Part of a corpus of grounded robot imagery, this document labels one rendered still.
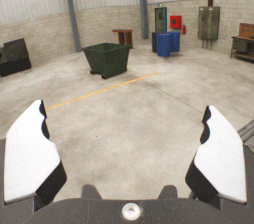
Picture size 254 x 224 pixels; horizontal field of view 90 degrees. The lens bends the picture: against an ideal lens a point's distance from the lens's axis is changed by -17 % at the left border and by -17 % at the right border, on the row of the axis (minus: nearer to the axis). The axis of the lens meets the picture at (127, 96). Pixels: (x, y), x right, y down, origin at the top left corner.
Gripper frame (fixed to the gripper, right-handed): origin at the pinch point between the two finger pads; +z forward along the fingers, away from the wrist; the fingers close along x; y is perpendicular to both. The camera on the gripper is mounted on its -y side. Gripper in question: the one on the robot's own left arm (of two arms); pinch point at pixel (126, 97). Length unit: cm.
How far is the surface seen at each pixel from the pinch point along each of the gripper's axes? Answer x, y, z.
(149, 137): 44, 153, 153
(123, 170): 6, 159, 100
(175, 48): 235, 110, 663
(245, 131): 46, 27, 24
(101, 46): -76, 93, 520
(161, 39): 151, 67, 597
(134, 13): 68, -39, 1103
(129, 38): 32, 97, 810
